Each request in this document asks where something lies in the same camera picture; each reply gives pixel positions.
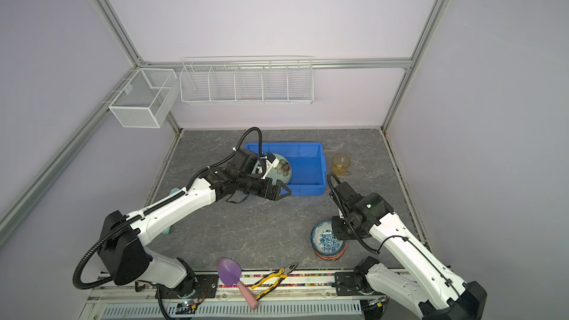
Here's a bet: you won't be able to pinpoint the amber glass cup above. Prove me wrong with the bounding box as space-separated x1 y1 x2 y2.
332 153 351 177

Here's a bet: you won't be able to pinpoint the long white wire basket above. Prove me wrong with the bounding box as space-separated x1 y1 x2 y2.
179 56 314 105

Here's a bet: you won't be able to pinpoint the purple scoop pink handle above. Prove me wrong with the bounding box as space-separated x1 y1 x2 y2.
216 257 259 311

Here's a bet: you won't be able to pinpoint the yellow black pliers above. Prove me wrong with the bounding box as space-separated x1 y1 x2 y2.
250 262 299 301

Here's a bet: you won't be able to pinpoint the white vented cable duct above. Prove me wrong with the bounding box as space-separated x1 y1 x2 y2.
96 299 363 319

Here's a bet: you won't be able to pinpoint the teal spatula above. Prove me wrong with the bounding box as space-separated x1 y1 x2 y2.
162 188 180 235

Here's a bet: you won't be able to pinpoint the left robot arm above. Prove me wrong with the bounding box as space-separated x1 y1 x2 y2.
72 139 292 298

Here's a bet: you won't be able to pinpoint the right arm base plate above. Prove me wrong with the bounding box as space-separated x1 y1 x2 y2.
332 271 376 296

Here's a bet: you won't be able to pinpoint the mint green plate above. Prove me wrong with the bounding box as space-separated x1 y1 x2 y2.
253 153 292 185

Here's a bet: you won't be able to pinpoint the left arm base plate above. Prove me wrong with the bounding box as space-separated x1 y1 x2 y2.
155 273 219 299

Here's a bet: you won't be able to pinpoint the small white mesh basket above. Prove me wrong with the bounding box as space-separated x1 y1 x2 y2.
109 68 179 128

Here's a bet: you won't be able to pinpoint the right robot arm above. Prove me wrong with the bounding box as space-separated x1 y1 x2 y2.
326 173 488 319

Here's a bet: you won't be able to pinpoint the green circuit board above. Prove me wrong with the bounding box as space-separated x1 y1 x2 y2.
175 302 197 315

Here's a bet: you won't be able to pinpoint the red rimmed bowl underneath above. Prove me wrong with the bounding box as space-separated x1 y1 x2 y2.
314 244 347 262

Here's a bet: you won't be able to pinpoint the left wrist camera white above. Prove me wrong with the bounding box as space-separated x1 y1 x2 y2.
258 153 280 179

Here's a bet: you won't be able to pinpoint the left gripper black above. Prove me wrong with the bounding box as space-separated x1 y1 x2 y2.
238 174 292 201

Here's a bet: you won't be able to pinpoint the blue plastic bin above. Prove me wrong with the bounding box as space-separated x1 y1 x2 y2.
262 142 327 196

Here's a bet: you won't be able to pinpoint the blue floral ceramic bowl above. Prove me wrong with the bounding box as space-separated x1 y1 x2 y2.
311 220 345 254

